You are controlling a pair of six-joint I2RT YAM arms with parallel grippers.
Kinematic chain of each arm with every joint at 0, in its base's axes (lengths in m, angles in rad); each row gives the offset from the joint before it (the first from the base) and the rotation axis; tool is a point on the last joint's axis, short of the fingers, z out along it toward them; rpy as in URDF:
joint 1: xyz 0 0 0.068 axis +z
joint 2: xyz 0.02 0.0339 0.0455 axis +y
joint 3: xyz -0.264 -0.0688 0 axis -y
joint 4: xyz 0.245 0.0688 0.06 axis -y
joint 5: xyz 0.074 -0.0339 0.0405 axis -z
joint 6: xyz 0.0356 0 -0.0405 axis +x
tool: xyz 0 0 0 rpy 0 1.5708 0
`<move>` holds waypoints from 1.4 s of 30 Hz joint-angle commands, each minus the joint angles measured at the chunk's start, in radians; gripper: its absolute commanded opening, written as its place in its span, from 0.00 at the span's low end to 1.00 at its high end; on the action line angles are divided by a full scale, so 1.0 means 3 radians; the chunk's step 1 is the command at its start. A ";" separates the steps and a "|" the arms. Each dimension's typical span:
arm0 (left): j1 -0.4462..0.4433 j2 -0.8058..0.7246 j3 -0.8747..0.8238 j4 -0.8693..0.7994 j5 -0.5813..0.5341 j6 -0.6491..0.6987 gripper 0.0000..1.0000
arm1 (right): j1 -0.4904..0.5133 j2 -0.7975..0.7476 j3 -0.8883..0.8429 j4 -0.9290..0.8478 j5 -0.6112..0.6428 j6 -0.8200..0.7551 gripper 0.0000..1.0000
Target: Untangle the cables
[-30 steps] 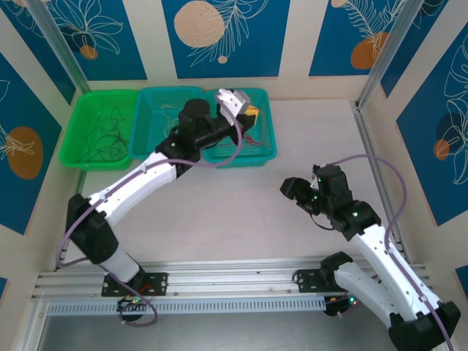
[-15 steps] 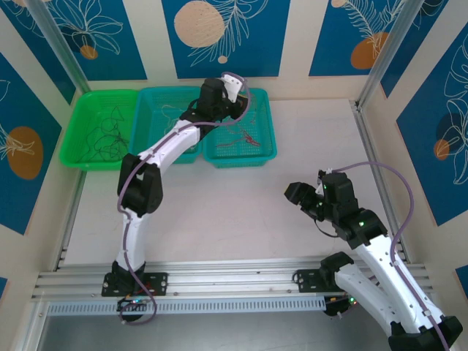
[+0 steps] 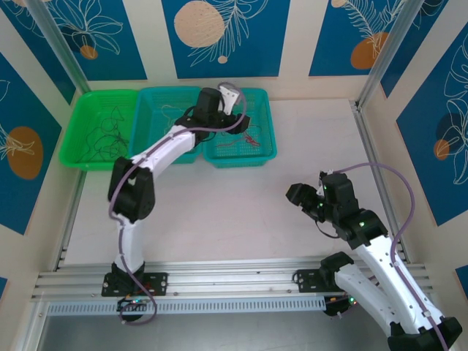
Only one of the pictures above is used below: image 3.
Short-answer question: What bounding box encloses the thin black cable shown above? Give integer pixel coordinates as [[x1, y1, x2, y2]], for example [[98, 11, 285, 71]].
[[83, 106, 129, 162]]

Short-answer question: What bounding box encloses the teal plastic basket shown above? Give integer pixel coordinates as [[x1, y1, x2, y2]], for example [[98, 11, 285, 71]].
[[129, 86, 205, 165], [202, 88, 278, 170]]

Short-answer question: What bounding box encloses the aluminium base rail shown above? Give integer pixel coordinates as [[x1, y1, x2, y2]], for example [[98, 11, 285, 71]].
[[31, 258, 434, 300]]

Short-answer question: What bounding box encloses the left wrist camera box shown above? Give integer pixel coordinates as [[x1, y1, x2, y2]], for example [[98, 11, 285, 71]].
[[218, 83, 241, 115]]

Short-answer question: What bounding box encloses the black mounting plate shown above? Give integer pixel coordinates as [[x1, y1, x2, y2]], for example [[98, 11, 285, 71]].
[[101, 272, 169, 297], [296, 268, 352, 293]]

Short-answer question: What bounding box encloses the green plastic basket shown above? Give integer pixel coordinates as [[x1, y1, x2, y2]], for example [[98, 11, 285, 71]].
[[58, 88, 140, 172]]

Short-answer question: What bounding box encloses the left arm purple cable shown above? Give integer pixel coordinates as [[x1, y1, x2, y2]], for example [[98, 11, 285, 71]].
[[107, 82, 248, 327]]

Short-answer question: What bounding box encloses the thin red cable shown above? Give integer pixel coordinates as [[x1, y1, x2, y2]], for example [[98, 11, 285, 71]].
[[217, 126, 264, 149]]

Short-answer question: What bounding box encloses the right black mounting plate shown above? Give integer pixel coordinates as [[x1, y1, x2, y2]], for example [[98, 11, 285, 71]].
[[296, 268, 352, 293]]

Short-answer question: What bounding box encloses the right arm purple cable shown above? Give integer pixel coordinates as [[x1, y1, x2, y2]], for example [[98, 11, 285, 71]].
[[328, 162, 453, 351]]

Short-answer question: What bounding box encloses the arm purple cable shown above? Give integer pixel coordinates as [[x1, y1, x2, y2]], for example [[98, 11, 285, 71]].
[[328, 162, 453, 351], [107, 82, 248, 327]]

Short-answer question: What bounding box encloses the aluminium side rail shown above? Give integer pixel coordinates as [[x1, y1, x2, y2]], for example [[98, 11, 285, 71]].
[[349, 99, 409, 264], [53, 168, 88, 272]]

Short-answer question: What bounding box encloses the white slotted cable duct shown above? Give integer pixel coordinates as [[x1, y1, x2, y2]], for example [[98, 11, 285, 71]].
[[46, 296, 326, 316]]

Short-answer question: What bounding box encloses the small circuit board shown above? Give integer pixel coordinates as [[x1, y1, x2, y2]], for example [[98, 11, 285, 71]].
[[324, 295, 362, 317], [116, 296, 148, 312]]

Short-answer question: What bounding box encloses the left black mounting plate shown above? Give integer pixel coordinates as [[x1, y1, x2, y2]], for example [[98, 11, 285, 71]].
[[101, 272, 169, 297]]

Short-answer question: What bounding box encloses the aluminium frame post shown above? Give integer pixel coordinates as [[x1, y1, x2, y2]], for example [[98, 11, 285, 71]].
[[357, 0, 421, 109], [27, 0, 91, 95]]

